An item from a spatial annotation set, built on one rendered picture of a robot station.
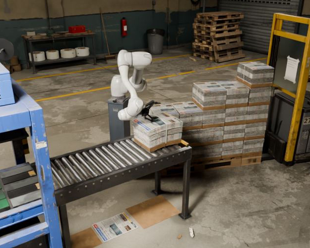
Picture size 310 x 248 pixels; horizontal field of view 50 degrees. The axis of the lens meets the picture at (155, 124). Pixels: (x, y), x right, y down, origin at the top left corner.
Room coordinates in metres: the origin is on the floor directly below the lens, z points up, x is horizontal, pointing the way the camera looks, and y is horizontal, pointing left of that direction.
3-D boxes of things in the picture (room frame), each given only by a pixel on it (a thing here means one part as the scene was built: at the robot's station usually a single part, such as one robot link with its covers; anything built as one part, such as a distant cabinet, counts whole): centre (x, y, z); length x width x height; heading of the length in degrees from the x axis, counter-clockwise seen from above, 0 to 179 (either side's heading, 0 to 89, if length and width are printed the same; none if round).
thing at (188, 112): (3.77, -0.52, 0.42); 1.17 x 0.39 x 0.83; 104
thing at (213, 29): (10.46, -1.93, 0.65); 1.33 x 0.94 x 1.30; 128
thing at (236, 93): (3.87, -0.94, 0.95); 0.38 x 0.29 x 0.23; 13
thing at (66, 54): (9.08, 2.58, 0.55); 1.80 x 0.70 x 1.09; 124
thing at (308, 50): (3.73, -1.73, 0.97); 0.09 x 0.09 x 1.75; 14
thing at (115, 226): (2.58, 0.40, 0.00); 0.37 x 0.28 x 0.01; 124
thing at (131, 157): (2.66, 0.26, 0.77); 0.47 x 0.05 x 0.05; 34
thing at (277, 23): (4.37, -1.56, 0.97); 0.09 x 0.09 x 1.75; 14
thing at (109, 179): (2.38, 0.22, 0.74); 1.34 x 0.05 x 0.12; 124
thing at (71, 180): (2.34, 0.74, 0.77); 0.47 x 0.05 x 0.05; 34
